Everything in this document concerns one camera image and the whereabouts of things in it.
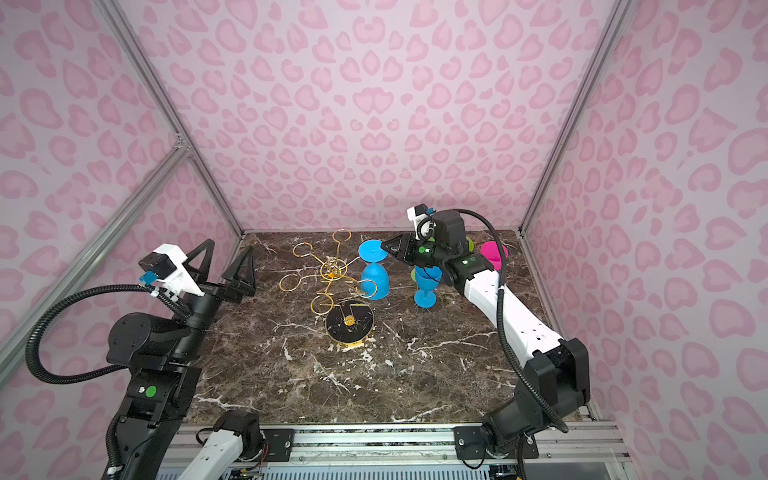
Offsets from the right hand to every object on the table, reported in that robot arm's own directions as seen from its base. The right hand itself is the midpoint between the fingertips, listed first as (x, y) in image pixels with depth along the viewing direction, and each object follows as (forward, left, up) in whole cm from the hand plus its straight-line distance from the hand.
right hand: (384, 244), depth 73 cm
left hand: (-13, +27, +15) cm, 33 cm away
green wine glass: (+15, -8, -32) cm, 36 cm away
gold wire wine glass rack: (-5, +12, -30) cm, 32 cm away
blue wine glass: (-3, +3, -10) cm, 11 cm away
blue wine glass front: (+2, -11, -21) cm, 24 cm away
